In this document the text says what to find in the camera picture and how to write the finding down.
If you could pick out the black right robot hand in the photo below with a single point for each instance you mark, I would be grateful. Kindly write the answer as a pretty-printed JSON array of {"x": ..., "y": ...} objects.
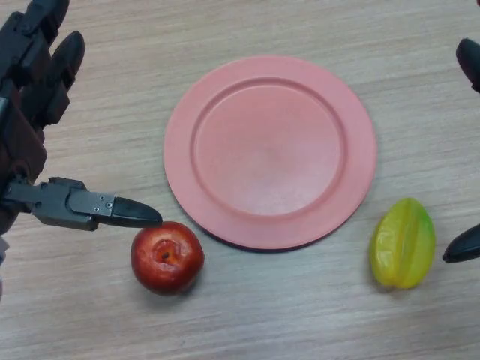
[{"x": 468, "y": 60}]

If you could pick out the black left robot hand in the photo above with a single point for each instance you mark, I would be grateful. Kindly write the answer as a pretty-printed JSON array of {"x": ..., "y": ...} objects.
[{"x": 26, "y": 112}]

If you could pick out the red apple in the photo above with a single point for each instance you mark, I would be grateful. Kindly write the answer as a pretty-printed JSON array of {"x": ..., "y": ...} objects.
[{"x": 168, "y": 266}]

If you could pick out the pink round plate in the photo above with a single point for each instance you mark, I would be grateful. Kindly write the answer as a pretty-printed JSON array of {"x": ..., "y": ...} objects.
[{"x": 268, "y": 153}]

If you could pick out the yellow green starfruit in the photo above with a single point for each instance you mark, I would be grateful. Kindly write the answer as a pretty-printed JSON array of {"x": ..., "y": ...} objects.
[{"x": 401, "y": 247}]

